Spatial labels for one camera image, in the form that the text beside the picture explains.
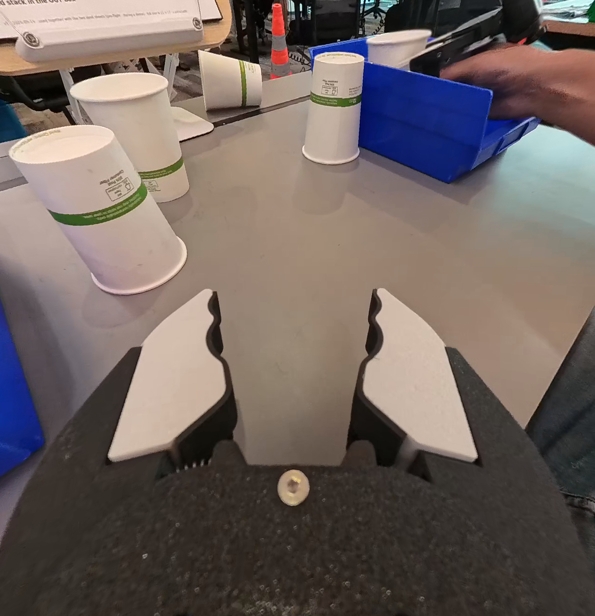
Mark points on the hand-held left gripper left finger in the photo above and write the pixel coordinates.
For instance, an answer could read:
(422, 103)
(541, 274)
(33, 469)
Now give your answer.
(172, 385)

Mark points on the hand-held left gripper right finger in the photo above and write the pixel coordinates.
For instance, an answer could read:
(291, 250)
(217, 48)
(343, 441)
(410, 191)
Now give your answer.
(418, 390)

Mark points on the stack of white paper cups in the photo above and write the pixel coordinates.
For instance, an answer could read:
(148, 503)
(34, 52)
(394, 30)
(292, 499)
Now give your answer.
(398, 48)

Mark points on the blue plastic bin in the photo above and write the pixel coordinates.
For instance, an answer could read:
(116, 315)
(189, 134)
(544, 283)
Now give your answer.
(8, 385)
(422, 120)

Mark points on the white paper cup green band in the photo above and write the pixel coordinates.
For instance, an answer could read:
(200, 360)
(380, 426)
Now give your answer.
(220, 82)
(134, 134)
(119, 240)
(333, 130)

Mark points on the person's right hand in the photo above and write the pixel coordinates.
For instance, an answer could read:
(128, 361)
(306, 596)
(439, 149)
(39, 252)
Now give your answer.
(519, 77)

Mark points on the brown wooden table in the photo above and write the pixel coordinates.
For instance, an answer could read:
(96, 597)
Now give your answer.
(576, 26)

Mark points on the black office chair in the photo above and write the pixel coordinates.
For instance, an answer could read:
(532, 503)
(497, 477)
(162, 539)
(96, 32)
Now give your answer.
(326, 19)

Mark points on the orange traffic cone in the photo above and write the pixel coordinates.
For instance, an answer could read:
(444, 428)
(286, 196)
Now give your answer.
(279, 48)

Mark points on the white adjustable stand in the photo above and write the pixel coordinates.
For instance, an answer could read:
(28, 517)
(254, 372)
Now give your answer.
(191, 125)

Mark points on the blue storage box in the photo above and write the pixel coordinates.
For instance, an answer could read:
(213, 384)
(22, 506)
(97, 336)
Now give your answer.
(6, 120)

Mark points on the printed instruction sheet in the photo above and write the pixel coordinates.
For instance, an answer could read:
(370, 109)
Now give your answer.
(85, 14)

